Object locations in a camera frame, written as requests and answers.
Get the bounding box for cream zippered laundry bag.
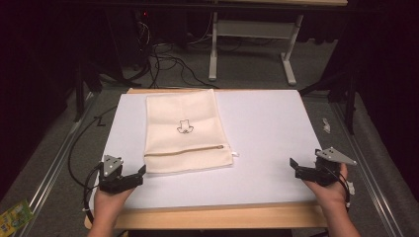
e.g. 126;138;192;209
143;89;240;175

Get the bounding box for metal floor rail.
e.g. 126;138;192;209
14;92;100;237
329;98;408;237

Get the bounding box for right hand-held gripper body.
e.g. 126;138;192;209
297;146;358;188

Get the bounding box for black floor cables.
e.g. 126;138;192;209
129;11;220;90

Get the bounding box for green yellow packet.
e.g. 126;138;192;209
0;198;36;237

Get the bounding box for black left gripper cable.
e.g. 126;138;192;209
66;104;119;225

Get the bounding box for black metal stand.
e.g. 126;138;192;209
72;60;104;123
298;70;361;136

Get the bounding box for white desk frame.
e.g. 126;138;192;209
208;0;349;87

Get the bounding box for white table mat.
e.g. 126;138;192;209
89;89;323;210

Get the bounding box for person's right hand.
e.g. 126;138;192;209
302;163;350;208

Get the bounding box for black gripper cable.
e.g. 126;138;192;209
66;104;119;225
324;166;352;209

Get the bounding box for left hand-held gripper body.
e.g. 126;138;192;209
98;154;138;195

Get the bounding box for wooden table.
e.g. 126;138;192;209
83;87;328;230

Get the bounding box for person's left hand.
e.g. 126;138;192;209
93;186;136;218

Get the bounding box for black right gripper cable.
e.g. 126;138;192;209
324;166;352;209

